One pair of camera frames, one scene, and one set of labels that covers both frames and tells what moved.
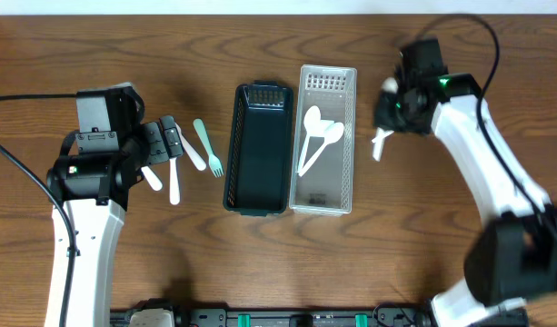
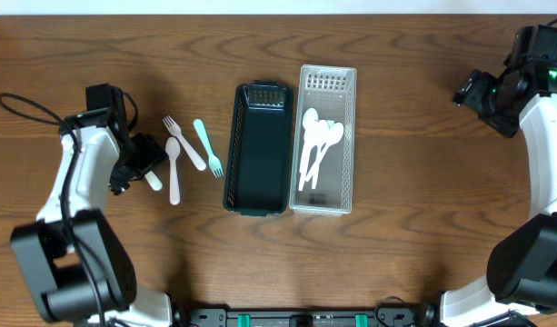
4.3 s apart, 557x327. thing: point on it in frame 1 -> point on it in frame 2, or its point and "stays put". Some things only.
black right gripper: x=382 y=119 -> x=472 y=93
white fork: x=152 y=178 stays put
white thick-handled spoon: x=174 y=193 stays put
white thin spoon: x=378 y=142 -> x=321 y=131
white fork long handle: x=191 y=152 stays put
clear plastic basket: x=323 y=153 stays put
